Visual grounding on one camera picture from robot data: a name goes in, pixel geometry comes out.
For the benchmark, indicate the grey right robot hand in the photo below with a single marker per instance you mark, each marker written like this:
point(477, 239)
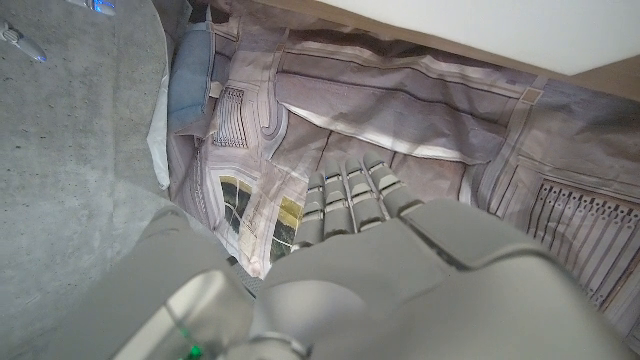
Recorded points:
point(27, 46)

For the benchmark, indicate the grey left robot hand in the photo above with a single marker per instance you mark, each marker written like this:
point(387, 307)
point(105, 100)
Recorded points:
point(400, 280)

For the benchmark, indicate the white fabric sheet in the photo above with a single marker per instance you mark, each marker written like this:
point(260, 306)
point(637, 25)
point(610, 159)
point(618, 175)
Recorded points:
point(159, 140)

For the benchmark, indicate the printed sofa room backdrop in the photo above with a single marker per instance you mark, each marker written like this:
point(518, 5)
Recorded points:
point(400, 110)

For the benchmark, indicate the large white foam pad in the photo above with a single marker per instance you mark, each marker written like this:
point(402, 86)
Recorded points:
point(500, 30)

